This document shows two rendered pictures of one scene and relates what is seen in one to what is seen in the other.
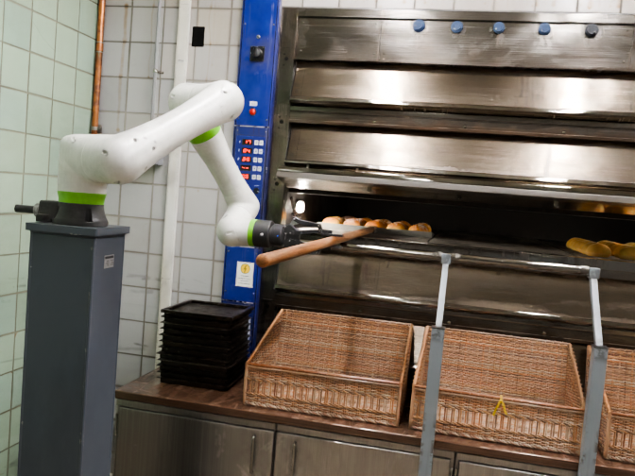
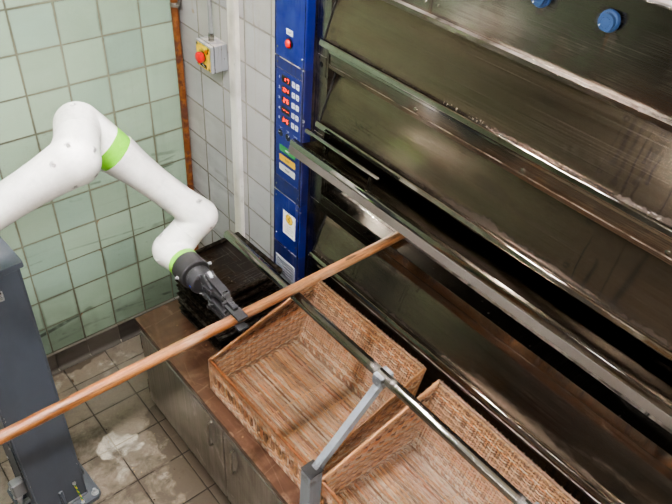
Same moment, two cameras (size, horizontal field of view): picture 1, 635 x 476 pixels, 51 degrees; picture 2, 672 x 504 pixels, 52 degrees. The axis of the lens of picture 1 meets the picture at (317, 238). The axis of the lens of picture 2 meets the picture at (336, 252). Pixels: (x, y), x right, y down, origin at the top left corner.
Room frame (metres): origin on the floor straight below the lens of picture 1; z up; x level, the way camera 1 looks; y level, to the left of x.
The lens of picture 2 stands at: (1.26, -1.00, 2.50)
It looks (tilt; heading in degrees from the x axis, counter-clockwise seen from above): 39 degrees down; 35
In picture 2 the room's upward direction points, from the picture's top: 5 degrees clockwise
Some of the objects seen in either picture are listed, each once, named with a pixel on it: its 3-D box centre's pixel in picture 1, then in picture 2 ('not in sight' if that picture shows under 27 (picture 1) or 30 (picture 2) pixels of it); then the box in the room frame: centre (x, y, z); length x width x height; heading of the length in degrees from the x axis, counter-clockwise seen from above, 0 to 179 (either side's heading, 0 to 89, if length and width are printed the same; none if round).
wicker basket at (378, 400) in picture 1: (333, 361); (313, 378); (2.47, -0.10, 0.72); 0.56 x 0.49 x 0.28; 79
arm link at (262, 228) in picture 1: (265, 233); (192, 270); (2.23, 0.18, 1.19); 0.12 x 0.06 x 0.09; 168
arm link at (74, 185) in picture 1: (86, 168); not in sight; (1.84, 0.65, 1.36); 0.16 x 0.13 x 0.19; 52
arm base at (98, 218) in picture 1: (61, 212); not in sight; (1.86, 0.72, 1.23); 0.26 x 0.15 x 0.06; 82
